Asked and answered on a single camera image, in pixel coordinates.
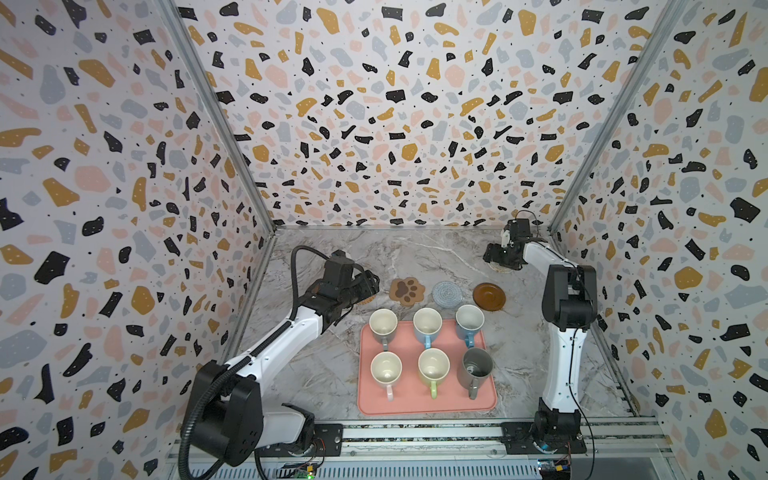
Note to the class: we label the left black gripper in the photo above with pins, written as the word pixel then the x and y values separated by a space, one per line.
pixel 365 283

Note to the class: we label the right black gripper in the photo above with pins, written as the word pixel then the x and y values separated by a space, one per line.
pixel 497 254

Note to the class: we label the clear patterned round coaster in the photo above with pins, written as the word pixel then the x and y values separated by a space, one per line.
pixel 505 270

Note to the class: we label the dark brown round coaster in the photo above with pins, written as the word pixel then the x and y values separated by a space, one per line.
pixel 489 297

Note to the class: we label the grey blue round coaster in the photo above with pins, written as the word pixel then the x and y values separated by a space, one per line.
pixel 447 295

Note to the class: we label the woven tan round coaster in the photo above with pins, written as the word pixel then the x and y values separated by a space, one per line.
pixel 368 299

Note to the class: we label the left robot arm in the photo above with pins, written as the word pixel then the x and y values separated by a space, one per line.
pixel 225 416

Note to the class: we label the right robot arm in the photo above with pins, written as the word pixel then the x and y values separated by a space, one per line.
pixel 568 306

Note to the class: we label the brown paw print coaster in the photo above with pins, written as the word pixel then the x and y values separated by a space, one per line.
pixel 407 291

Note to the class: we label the light blue mug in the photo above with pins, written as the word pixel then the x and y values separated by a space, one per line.
pixel 469 322

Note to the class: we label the grey metal mug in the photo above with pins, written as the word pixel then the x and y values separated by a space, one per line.
pixel 474 369

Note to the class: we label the pink rectangular tray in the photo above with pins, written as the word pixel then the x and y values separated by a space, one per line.
pixel 411 396

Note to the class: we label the white mug grey handle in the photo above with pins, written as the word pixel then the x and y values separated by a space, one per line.
pixel 383 324

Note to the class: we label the white mug blue handle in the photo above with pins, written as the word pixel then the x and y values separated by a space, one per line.
pixel 427 324

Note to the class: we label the white mug pink handle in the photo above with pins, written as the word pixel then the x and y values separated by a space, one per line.
pixel 386 370

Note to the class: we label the white mug green handle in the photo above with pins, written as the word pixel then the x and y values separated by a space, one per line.
pixel 433 368

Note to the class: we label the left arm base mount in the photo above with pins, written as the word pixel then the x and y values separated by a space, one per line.
pixel 317 440

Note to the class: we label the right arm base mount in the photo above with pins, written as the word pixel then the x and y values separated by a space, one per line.
pixel 552 431

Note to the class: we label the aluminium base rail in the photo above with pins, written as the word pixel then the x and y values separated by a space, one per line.
pixel 606 448

